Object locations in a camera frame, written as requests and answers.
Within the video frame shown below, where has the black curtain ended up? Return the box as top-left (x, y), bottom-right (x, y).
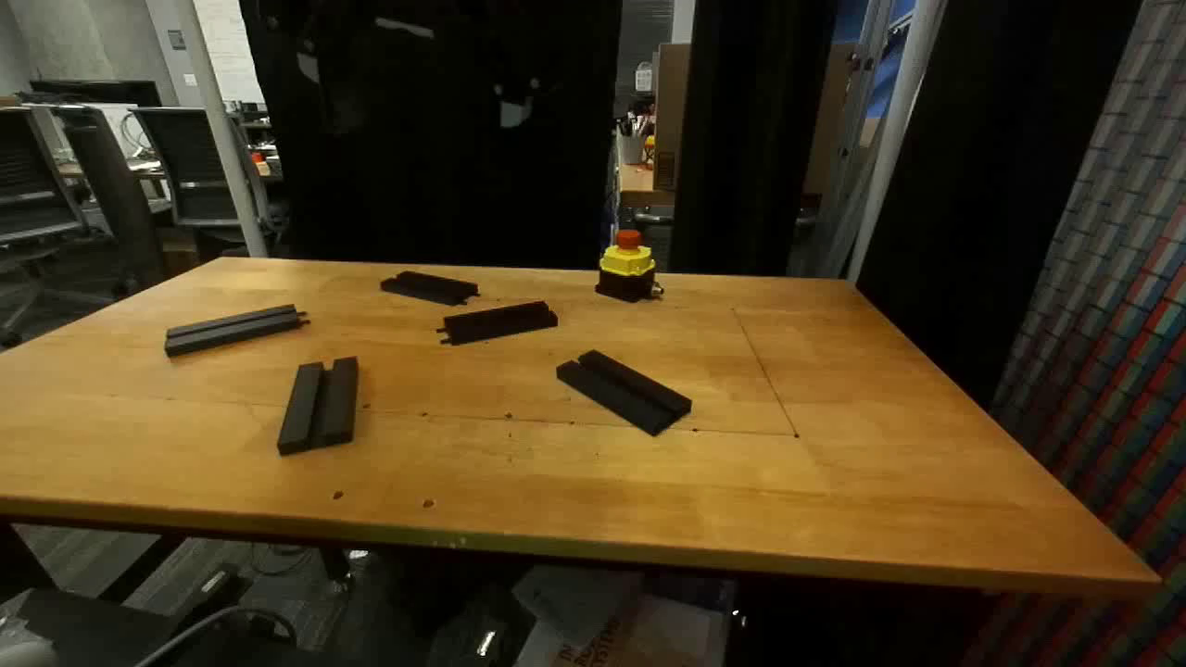
top-left (238, 0), bottom-right (623, 268)

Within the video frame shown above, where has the grey metal shelf rack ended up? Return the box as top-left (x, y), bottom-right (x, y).
top-left (32, 104), bottom-right (243, 274)

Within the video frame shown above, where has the white diagonal frame post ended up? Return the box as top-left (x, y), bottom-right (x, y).
top-left (846, 0), bottom-right (948, 283)

